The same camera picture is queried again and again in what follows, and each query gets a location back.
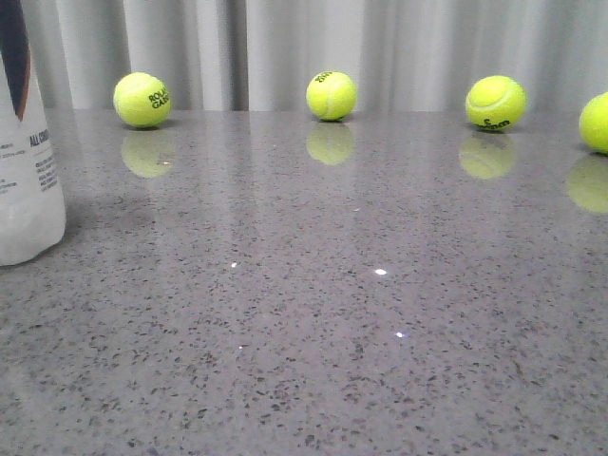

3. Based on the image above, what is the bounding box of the clear plastic tennis ball can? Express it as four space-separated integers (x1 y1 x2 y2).
1 1 67 266

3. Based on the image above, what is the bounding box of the yellow tennis ball far left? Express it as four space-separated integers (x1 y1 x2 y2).
306 70 357 121

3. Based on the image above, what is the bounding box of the yellow tennis ball middle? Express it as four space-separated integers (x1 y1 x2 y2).
113 72 171 128

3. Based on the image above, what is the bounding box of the yellow Wilson 3 tennis ball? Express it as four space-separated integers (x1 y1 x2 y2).
465 75 526 131

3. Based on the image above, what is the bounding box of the yellow tennis ball near right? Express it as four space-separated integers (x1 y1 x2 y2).
579 92 608 154

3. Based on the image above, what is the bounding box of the white pleated curtain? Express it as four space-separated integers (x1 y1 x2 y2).
23 1 607 111

